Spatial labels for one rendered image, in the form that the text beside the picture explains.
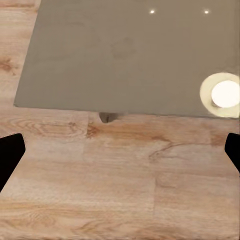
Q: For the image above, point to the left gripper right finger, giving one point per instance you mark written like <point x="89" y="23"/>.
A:
<point x="232" y="148"/>

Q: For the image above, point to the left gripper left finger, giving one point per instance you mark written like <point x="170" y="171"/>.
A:
<point x="12" y="148"/>

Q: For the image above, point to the coffee table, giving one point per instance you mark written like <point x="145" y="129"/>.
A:
<point x="178" y="58"/>

